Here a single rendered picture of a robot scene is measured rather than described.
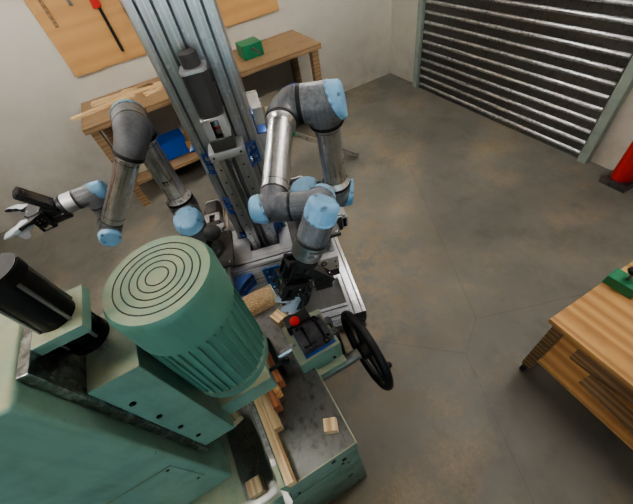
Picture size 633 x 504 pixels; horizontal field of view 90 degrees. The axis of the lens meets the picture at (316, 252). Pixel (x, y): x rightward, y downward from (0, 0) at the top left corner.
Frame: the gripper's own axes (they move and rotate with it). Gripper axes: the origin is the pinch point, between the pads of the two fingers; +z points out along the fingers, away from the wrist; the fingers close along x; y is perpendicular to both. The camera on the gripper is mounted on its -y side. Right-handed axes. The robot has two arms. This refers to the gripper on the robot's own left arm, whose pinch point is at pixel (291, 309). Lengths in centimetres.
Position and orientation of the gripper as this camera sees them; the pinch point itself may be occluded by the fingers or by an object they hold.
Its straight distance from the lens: 91.6
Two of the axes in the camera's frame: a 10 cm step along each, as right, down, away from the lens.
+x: 4.7, 6.2, -6.3
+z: -3.0, 7.8, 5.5
